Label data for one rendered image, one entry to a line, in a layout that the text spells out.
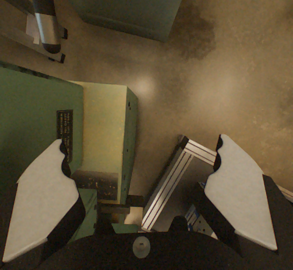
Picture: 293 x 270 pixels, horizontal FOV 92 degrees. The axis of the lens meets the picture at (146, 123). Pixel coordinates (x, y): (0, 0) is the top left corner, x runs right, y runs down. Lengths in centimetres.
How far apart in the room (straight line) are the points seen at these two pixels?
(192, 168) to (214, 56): 89
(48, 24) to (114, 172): 35
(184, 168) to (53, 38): 101
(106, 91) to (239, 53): 124
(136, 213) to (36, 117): 59
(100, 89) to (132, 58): 86
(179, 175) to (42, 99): 100
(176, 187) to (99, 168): 82
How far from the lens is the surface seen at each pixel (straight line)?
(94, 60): 128
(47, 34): 27
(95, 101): 40
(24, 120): 25
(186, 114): 124
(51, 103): 29
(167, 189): 115
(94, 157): 43
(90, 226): 27
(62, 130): 32
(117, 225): 46
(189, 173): 114
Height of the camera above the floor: 118
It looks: 82 degrees down
